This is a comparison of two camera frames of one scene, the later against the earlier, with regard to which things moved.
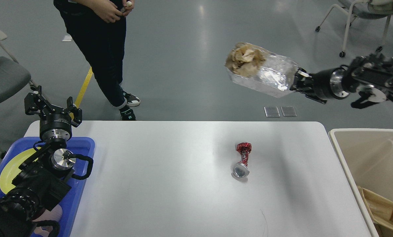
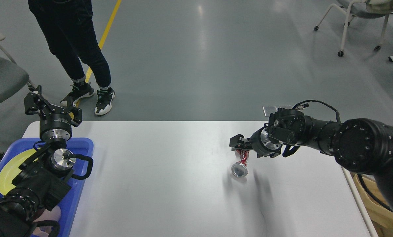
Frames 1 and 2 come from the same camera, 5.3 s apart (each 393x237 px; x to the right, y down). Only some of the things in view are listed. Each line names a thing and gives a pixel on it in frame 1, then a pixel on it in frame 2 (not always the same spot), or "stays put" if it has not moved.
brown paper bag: x=389 y=219 stays put
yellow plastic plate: x=11 y=170 stays put
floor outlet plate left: x=272 y=112 stays put
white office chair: x=368 y=9 stays put
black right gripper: x=328 y=83 -> x=259 y=142
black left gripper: x=55 y=125 stays put
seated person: x=97 y=28 -> x=67 y=27
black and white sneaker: x=127 y=114 -> x=79 y=90
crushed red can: x=241 y=170 stays put
